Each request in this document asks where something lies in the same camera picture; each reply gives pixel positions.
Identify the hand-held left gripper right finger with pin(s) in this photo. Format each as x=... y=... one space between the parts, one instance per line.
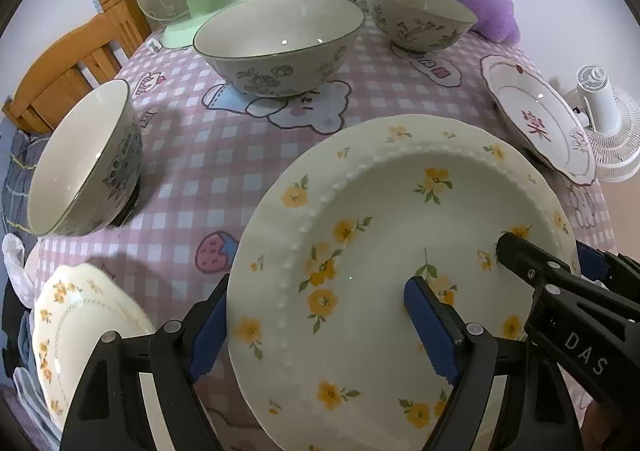
x=430 y=331

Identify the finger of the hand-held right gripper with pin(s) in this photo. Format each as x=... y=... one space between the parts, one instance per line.
x=520 y=256
x=591 y=262

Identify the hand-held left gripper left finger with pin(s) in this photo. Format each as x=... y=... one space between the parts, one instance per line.
x=207 y=336

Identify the large yellow floral plate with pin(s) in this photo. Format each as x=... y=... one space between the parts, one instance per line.
x=370 y=211

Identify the red print white plate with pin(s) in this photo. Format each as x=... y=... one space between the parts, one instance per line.
x=530 y=101

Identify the large grey floral bowl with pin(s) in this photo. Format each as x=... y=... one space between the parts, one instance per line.
x=280 y=21

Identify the beige door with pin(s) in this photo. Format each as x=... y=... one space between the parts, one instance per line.
x=622 y=216

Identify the scalloped yellow floral plate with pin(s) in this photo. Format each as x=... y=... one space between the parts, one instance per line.
x=75 y=311

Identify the white desk fan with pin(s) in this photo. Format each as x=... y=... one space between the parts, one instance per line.
x=595 y=101

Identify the blue cloth pile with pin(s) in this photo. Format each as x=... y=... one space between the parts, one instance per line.
x=20 y=346

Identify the pink checked tablecloth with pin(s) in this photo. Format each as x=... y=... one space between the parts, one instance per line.
x=200 y=141

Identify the white plastic bag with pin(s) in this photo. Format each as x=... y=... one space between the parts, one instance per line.
x=15 y=271

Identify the small white plug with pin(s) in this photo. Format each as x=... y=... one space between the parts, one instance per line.
x=153 y=45

